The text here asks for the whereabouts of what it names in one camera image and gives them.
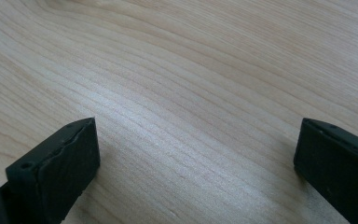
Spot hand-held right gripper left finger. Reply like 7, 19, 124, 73
5, 117, 102, 224

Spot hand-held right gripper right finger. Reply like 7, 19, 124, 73
293, 117, 358, 224

